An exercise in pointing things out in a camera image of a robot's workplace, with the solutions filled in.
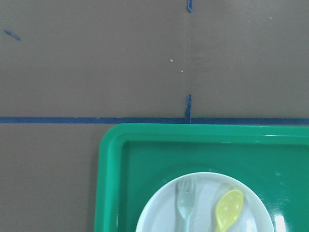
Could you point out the yellow plastic spoon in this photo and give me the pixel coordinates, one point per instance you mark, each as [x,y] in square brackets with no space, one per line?
[228,210]

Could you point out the green plastic tray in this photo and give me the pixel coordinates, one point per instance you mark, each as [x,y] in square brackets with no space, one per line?
[135,160]

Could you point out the white plastic fork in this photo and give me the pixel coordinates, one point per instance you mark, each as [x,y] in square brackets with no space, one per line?
[185,203]

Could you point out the white round plate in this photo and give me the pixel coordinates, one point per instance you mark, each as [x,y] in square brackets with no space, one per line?
[159,214]

